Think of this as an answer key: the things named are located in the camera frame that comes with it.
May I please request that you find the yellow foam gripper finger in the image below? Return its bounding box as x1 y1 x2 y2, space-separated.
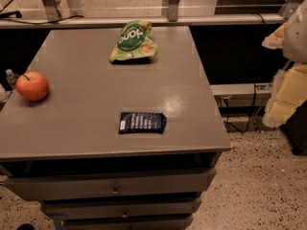
262 62 307 127
262 22 287 50

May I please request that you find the dark blue rxbar wrapper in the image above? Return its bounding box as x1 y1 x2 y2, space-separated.
118 112 167 134

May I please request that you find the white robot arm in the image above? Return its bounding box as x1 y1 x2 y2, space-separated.
262 3 307 127

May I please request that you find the red apple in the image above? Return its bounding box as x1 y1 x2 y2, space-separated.
15 71 49 102

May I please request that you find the green snack bag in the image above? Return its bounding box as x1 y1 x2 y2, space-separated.
109 21 157 63

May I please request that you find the top drawer metal knob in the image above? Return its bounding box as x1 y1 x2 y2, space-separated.
110 185 120 196

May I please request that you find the drawer metal knob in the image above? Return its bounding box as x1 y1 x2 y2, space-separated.
110 185 120 196
121 210 129 219

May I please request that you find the middle drawer metal knob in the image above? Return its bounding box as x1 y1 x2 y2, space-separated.
121 210 129 219

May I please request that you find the grey drawer cabinet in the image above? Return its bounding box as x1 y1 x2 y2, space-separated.
0 27 230 230

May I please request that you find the clear plastic water bottle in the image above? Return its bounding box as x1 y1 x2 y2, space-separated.
6 69 19 89

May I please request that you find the black cable on floor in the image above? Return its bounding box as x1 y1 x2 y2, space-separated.
222 83 267 134

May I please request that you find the metal frame rail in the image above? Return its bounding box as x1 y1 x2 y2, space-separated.
1 0 306 28

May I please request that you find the black cable on rail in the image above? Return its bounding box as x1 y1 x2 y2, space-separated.
0 11 84 25

